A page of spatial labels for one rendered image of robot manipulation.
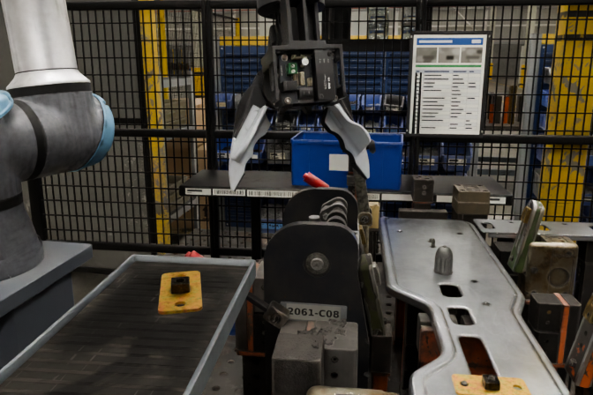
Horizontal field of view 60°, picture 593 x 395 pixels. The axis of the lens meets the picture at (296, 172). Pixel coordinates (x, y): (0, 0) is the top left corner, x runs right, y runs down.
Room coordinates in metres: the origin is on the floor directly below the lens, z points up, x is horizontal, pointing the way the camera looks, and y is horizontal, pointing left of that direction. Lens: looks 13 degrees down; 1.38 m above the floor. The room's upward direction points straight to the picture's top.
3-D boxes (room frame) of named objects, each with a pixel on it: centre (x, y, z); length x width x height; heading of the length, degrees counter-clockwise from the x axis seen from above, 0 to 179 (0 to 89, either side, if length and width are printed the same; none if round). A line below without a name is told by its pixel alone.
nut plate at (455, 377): (0.53, -0.23, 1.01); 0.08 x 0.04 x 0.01; 84
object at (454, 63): (1.53, -0.44, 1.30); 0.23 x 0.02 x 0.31; 84
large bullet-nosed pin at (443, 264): (0.87, -0.27, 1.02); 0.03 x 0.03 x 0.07
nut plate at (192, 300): (0.45, 0.11, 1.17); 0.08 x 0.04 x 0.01; 12
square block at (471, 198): (1.25, -0.44, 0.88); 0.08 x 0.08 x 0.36; 84
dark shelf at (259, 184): (1.45, -0.13, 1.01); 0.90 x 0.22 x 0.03; 84
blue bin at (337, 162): (1.45, -0.15, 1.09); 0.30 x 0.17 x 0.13; 78
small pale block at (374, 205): (1.09, -0.16, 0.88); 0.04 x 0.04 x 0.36; 84
